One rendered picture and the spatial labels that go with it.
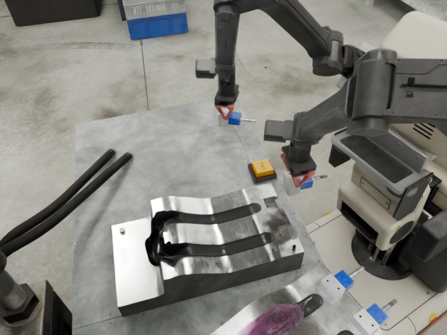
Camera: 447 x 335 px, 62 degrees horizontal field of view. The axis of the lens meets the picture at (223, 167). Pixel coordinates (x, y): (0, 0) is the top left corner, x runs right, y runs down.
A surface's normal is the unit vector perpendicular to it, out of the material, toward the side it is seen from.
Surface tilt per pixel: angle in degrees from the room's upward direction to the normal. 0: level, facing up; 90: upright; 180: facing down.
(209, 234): 24
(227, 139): 0
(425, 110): 43
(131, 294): 0
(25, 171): 0
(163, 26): 91
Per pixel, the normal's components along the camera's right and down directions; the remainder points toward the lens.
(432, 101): -0.32, -0.07
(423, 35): -0.61, -0.25
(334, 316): -0.04, -0.70
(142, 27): 0.22, 0.70
